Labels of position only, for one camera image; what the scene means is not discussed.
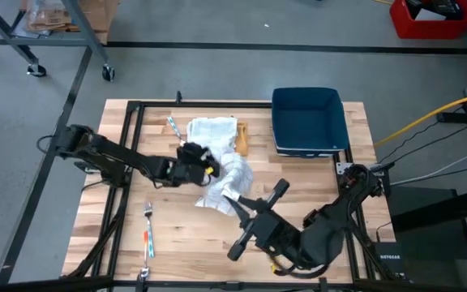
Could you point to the brown cardboard box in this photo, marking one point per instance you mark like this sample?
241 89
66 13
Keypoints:
104 16

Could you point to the white towel with red checks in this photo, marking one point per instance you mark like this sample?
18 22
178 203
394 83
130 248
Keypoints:
233 174

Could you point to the plain white towel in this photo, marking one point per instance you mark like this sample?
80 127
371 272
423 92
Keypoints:
211 131

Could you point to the black metal table frame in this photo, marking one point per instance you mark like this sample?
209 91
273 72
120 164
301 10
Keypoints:
185 284

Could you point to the red plastic crate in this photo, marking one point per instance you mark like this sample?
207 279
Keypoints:
436 30

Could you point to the navy blue fabric bin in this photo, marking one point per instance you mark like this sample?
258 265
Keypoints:
310 121

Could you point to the black Netgear box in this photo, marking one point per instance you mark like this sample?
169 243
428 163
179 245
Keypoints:
389 265

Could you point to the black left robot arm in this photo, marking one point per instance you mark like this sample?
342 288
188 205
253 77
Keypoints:
116 156

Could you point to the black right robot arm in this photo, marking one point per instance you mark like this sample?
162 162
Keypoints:
322 239

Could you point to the plastic-wrapped brown packets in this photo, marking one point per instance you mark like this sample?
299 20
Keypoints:
47 18

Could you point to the black stand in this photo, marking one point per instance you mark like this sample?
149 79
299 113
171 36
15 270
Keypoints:
432 211

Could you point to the orange towel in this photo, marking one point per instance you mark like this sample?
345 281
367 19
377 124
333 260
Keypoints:
242 140

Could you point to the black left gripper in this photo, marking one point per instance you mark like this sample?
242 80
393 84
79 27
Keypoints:
189 170

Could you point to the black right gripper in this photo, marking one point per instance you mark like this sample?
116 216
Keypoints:
272 235

